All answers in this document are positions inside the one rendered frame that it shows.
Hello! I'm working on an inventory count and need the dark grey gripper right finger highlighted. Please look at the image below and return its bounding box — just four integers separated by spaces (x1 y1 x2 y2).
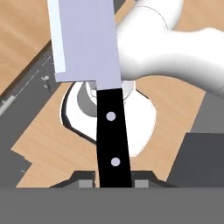
130 170 179 189

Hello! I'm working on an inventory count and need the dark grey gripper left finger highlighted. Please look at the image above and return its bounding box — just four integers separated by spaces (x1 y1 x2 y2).
48 170 97 189

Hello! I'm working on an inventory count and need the black-handled cleaver knife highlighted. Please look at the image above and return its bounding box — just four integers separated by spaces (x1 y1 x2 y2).
46 0 134 189

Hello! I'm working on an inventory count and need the white round thing black rim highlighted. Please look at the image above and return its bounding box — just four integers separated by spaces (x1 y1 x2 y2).
59 79 158 158

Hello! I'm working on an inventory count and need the dark grey cupboard block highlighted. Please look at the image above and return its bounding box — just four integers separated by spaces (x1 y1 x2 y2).
166 90 224 189

